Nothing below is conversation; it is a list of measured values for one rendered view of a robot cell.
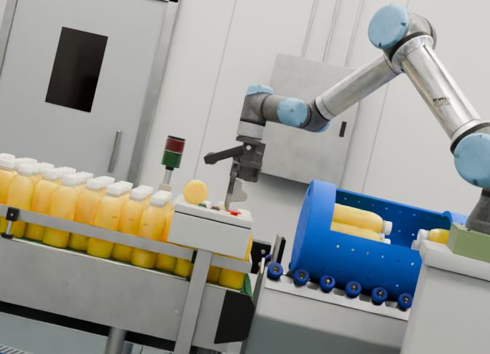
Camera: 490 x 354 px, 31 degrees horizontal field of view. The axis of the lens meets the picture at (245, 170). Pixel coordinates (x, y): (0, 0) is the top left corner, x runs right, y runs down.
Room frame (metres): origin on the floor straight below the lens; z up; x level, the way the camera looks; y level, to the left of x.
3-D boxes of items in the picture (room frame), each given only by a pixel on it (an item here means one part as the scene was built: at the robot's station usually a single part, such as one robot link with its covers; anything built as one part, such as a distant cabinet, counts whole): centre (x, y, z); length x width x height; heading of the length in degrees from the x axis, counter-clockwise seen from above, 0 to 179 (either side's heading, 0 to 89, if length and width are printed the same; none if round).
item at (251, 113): (2.48, 0.01, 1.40); 0.09 x 0.08 x 0.11; 50
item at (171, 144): (2.89, 0.24, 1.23); 0.06 x 0.06 x 0.04
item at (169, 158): (2.89, 0.24, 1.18); 0.06 x 0.06 x 0.05
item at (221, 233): (2.25, 0.05, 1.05); 0.20 x 0.10 x 0.10; 91
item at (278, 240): (2.54, -0.15, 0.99); 0.10 x 0.02 x 0.12; 1
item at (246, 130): (2.48, 0.01, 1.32); 0.08 x 0.08 x 0.05
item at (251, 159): (2.48, 0.00, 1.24); 0.09 x 0.08 x 0.12; 91
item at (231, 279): (2.37, -0.03, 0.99); 0.07 x 0.07 x 0.19
